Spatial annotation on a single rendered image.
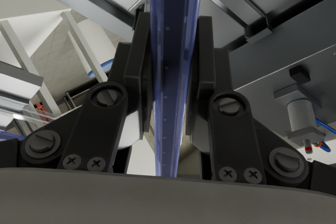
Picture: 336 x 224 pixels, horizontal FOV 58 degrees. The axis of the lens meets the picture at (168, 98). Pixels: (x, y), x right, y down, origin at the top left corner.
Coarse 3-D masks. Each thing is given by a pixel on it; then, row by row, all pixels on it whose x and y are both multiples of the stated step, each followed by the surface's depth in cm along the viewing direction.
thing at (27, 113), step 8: (0, 104) 29; (8, 104) 29; (16, 104) 29; (0, 112) 29; (8, 112) 29; (16, 112) 29; (24, 112) 30; (32, 112) 30; (40, 112) 31; (48, 112) 31; (32, 120) 31; (40, 120) 30; (48, 120) 31
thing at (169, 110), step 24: (168, 0) 8; (192, 0) 8; (168, 24) 9; (192, 24) 9; (168, 48) 10; (192, 48) 10; (168, 72) 11; (168, 96) 12; (168, 120) 14; (168, 144) 16; (168, 168) 19
